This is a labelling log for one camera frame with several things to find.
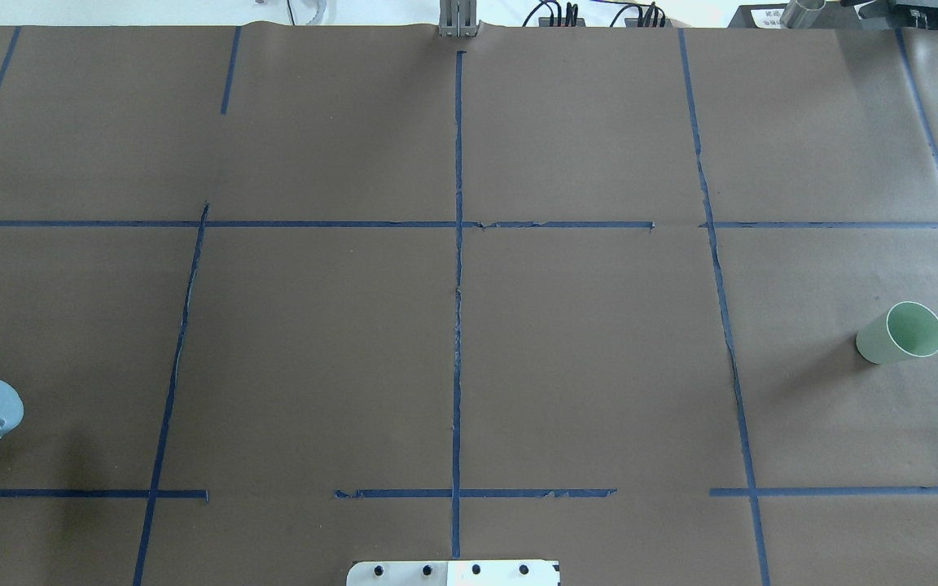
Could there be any small metal cup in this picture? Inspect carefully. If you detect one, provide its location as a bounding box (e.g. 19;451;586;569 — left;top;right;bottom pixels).
779;0;826;30

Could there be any green plastic cup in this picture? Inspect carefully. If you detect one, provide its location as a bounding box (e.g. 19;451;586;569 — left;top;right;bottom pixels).
855;301;938;365

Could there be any aluminium frame post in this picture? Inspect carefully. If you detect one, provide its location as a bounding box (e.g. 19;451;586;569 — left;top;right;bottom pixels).
438;0;480;38

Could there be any white camera mast pillar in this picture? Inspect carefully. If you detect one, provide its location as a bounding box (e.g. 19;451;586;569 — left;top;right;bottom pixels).
345;559;562;585

